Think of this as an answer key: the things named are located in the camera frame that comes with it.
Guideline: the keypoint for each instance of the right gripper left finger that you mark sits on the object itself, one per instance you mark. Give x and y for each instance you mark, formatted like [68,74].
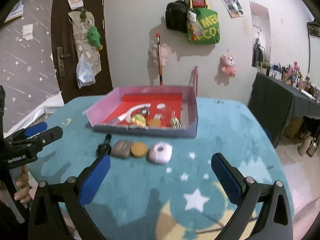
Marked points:
[46,219]

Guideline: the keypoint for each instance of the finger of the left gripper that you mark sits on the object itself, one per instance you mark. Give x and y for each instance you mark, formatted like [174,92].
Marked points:
[28,132]
[36,142]

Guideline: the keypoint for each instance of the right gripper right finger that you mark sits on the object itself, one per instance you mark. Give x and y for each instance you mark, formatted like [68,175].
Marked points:
[274,220]

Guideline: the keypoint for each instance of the black nail polish bottle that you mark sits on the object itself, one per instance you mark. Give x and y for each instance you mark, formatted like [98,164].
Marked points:
[105,147]

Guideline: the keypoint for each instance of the brown eye shadow case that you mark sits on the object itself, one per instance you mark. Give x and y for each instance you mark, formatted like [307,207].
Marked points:
[122,149]

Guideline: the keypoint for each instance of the amber dome soap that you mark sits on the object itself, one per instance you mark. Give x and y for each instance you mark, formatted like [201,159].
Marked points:
[154,122]
[139,149]

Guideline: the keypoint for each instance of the yellow green capybara toy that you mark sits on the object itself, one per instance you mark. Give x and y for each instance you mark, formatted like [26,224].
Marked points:
[138,120]

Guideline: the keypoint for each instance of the silver shiny egg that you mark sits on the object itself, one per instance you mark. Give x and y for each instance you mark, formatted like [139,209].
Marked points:
[145,111]

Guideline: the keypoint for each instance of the amber dome soap front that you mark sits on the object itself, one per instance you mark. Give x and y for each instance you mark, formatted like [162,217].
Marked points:
[154,122]

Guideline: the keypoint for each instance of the lilac round case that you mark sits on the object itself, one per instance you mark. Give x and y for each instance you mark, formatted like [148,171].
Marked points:
[160,153]

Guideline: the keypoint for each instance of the purple nail polish bottle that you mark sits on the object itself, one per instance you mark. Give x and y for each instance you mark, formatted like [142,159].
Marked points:
[114,122]

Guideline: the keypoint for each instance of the clear plastic cup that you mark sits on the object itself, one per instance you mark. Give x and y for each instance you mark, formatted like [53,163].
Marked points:
[167,112]

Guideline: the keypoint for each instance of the person's left hand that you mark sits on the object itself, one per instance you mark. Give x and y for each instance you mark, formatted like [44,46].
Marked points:
[22,182]

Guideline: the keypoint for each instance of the white plastic bag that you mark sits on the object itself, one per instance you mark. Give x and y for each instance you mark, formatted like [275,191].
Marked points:
[84,73]

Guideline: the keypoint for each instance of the dark brown door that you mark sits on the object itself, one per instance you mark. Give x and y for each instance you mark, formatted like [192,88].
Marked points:
[70,22]

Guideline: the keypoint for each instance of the green dinosaur plush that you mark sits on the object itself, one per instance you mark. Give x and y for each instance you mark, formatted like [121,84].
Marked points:
[94,37]

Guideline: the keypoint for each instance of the dark cloth covered table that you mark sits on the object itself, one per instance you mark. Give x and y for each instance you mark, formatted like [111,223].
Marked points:
[274,103]

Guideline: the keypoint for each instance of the teal moon star blanket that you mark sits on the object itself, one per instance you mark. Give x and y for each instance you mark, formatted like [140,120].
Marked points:
[179,200]

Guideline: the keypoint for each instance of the pink cardboard tray box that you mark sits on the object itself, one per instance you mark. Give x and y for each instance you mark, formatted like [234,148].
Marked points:
[155,111]

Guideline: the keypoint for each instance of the pink plush toy centre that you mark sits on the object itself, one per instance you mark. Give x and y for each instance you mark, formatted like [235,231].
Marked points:
[164,53]

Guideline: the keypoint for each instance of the pink plush toy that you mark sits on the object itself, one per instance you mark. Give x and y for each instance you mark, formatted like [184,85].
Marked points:
[164,53]
[228,65]

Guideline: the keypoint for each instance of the pink plush toy right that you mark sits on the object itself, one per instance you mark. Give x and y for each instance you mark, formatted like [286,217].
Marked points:
[228,65]

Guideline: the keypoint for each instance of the black backpack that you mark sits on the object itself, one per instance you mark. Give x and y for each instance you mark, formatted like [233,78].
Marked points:
[176,16]

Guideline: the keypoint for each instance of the green tote bag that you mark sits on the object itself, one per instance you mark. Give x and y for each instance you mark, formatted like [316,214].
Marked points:
[202,23]

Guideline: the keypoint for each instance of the orange grey mop handle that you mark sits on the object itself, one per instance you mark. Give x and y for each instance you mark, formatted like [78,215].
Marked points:
[160,68]

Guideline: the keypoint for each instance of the photo poster on wall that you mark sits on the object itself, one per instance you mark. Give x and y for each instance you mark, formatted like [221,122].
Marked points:
[234,8]

